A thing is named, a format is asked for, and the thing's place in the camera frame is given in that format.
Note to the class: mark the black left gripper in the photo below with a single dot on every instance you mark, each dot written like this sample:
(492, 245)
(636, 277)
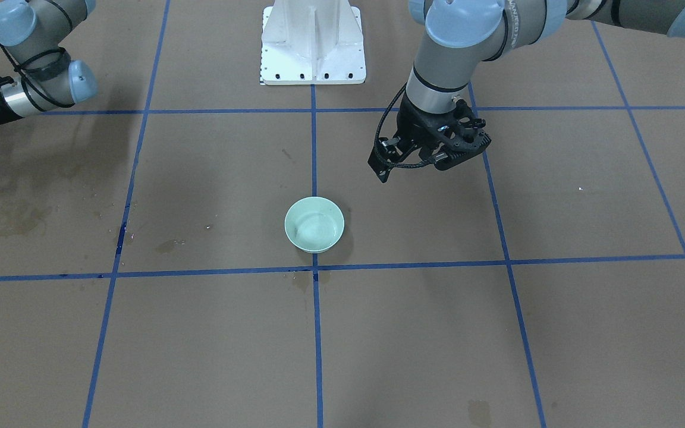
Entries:
(412, 126)

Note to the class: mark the mint green ceramic bowl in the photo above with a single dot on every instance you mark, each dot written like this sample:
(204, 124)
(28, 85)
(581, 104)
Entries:
(314, 224)

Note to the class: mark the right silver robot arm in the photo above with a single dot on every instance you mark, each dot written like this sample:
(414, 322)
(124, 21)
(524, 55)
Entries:
(45, 76)

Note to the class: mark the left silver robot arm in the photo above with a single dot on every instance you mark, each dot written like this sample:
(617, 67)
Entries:
(460, 35)

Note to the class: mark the white pedestal column base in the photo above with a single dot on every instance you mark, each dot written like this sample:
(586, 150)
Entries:
(312, 43)

